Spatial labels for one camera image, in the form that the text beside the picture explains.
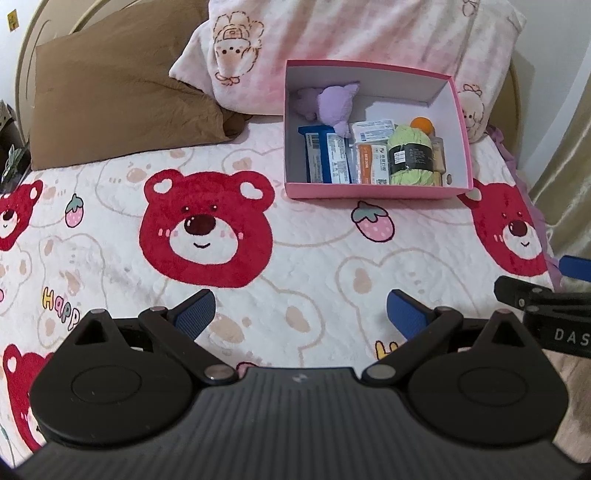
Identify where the brown pillow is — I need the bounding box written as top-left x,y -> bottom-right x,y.
30,1 -> 247,170

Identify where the orange makeup sponge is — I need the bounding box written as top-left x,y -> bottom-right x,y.
410,117 -> 435,136

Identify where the dark bedside table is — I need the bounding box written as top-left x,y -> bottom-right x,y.
0,100 -> 31,194

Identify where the white blue wipes packet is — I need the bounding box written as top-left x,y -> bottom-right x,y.
351,119 -> 396,143

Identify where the beige curtain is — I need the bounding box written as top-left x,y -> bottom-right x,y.
528,78 -> 591,264

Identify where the orange white floss box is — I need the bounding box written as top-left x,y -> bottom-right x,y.
353,143 -> 390,185

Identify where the bear print bed blanket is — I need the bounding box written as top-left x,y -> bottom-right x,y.
1,121 -> 551,466

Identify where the pink cardboard box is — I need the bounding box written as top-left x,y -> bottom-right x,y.
283,60 -> 473,200

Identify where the pink white cartoon pillow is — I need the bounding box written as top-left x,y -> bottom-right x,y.
169,0 -> 526,143

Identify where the blue snack packet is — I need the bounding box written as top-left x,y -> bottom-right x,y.
297,125 -> 351,184

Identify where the green yarn ball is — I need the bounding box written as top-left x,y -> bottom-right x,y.
387,125 -> 436,186

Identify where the tan small box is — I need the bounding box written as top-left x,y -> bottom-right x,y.
431,137 -> 446,186

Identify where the purple plush toy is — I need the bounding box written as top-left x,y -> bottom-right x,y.
291,82 -> 360,138

